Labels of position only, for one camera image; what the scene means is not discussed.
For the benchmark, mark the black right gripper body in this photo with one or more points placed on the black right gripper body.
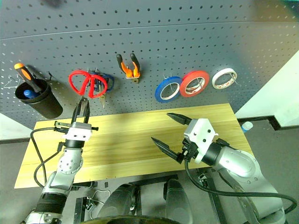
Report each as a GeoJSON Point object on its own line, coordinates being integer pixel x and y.
{"type": "Point", "coordinates": [190, 150]}

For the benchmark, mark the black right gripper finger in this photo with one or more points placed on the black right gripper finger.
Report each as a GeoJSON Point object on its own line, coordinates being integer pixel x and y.
{"type": "Point", "coordinates": [181, 119]}
{"type": "Point", "coordinates": [165, 148]}

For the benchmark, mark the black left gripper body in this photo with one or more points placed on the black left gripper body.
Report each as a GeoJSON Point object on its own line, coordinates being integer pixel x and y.
{"type": "Point", "coordinates": [61, 126]}

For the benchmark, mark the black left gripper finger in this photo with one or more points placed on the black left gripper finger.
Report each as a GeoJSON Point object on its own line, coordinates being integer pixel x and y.
{"type": "Point", "coordinates": [76, 114]}
{"type": "Point", "coordinates": [87, 114]}

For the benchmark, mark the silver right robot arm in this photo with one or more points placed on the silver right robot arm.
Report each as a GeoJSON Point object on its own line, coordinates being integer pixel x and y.
{"type": "Point", "coordinates": [238, 161]}

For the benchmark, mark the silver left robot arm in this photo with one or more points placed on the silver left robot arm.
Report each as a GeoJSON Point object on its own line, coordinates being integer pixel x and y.
{"type": "Point", "coordinates": [67, 163]}

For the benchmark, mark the blue tape roll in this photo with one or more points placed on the blue tape roll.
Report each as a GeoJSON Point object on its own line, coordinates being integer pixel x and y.
{"type": "Point", "coordinates": [160, 93]}

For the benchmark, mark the red tape roll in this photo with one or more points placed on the red tape roll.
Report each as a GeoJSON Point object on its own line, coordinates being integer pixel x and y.
{"type": "Point", "coordinates": [185, 81]}

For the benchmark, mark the metal tape hook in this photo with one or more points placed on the metal tape hook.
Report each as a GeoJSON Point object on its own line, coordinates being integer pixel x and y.
{"type": "Point", "coordinates": [199, 82]}
{"type": "Point", "coordinates": [168, 75]}
{"type": "Point", "coordinates": [233, 78]}

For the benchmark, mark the white tape roll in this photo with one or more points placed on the white tape roll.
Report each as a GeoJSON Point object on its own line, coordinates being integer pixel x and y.
{"type": "Point", "coordinates": [216, 78]}

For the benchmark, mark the grey pegboard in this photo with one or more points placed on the grey pegboard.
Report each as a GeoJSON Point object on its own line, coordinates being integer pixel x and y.
{"type": "Point", "coordinates": [163, 35]}

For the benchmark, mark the black cup holder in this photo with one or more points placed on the black cup holder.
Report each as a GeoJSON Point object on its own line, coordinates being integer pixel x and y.
{"type": "Point", "coordinates": [46, 107]}

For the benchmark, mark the blue pen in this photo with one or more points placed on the blue pen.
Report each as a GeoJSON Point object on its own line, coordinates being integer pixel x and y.
{"type": "Point", "coordinates": [30, 93]}

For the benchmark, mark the metal scissors hook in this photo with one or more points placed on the metal scissors hook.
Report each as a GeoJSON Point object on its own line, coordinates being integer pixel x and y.
{"type": "Point", "coordinates": [95, 69]}

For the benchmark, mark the dark cup hook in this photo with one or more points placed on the dark cup hook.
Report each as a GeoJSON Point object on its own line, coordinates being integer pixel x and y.
{"type": "Point", "coordinates": [50, 76]}

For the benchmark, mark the dark grey rounded shape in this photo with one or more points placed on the dark grey rounded shape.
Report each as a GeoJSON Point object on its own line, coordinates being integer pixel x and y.
{"type": "Point", "coordinates": [116, 200]}
{"type": "Point", "coordinates": [177, 200]}

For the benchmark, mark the small white bottle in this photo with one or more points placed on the small white bottle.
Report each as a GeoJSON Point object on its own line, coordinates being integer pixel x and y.
{"type": "Point", "coordinates": [247, 126]}

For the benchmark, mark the orange black screwdriver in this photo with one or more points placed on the orange black screwdriver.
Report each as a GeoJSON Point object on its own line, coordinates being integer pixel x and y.
{"type": "Point", "coordinates": [24, 73]}

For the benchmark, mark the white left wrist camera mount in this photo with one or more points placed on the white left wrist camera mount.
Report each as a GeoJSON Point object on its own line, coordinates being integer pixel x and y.
{"type": "Point", "coordinates": [77, 135]}

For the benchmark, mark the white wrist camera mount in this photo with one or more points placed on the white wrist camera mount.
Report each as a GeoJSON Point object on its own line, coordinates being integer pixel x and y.
{"type": "Point", "coordinates": [77, 135]}
{"type": "Point", "coordinates": [205, 133]}

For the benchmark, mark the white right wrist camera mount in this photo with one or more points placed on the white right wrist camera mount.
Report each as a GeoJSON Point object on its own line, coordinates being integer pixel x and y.
{"type": "Point", "coordinates": [205, 133]}

